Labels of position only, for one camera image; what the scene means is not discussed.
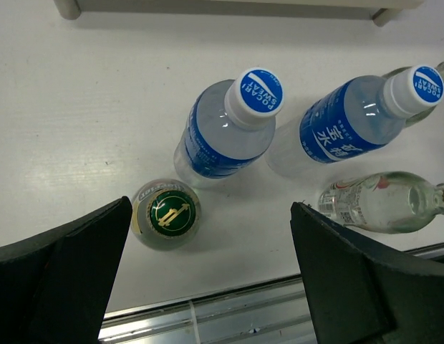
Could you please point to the aluminium front rail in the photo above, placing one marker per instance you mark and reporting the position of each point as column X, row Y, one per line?
column 207, row 297

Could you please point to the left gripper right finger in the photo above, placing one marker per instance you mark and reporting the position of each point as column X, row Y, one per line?
column 362, row 291

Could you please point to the green glass bottle front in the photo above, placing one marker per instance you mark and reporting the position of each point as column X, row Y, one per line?
column 166, row 214

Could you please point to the white two-tier shelf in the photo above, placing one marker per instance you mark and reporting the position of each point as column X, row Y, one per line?
column 379, row 12

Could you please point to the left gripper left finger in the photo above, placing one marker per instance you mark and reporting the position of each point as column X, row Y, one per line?
column 55, row 286

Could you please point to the blue label water bottle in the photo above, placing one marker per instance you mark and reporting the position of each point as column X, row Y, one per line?
column 364, row 114
column 231, row 125

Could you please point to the left blue label water bottle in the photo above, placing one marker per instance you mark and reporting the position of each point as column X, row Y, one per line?
column 231, row 125

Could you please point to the clear soda bottle front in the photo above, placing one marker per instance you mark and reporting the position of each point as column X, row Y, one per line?
column 394, row 202

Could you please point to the right blue label water bottle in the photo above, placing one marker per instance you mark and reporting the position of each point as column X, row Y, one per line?
column 364, row 114

